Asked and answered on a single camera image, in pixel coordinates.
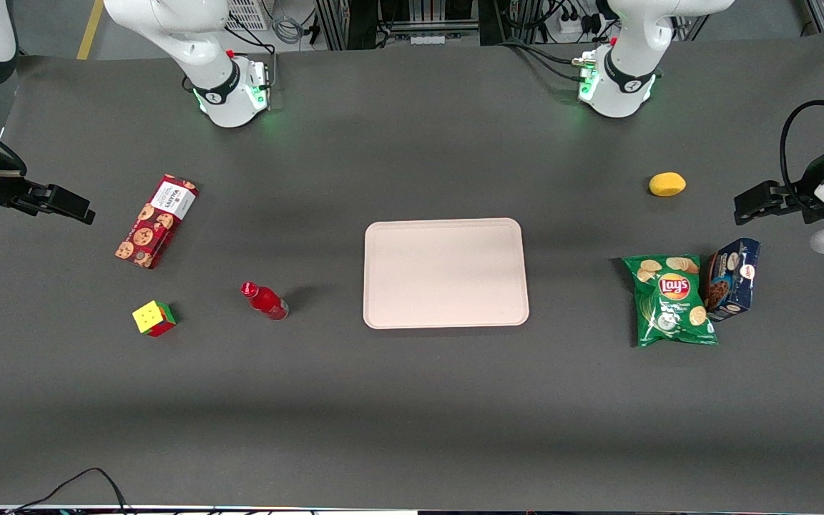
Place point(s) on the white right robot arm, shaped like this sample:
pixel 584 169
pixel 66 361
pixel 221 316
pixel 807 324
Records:
pixel 197 43

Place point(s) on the red coke bottle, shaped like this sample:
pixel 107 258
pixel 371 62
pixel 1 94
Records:
pixel 267 303

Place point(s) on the colourful Rubik's cube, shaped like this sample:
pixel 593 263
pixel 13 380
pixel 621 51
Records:
pixel 153 319

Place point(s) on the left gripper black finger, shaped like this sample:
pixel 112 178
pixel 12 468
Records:
pixel 792 199
pixel 759 204

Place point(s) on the red cookie box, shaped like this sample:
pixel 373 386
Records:
pixel 154 222

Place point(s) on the green Lay's chips bag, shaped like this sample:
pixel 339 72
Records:
pixel 672 307

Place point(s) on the white vented box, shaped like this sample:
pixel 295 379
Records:
pixel 247 13

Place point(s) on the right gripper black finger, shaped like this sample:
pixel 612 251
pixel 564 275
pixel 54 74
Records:
pixel 29 197
pixel 72 206

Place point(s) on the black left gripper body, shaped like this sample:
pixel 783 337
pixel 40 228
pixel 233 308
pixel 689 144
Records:
pixel 802 187

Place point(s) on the white power strip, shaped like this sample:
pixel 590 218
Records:
pixel 571 25

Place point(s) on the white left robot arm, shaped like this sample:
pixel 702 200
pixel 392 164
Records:
pixel 626 79

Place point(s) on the dark blue cookie box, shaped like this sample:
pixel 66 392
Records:
pixel 734 279

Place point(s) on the yellow lemon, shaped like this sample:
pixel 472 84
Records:
pixel 667 184

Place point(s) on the pale pink plastic tray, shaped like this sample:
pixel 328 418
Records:
pixel 445 273

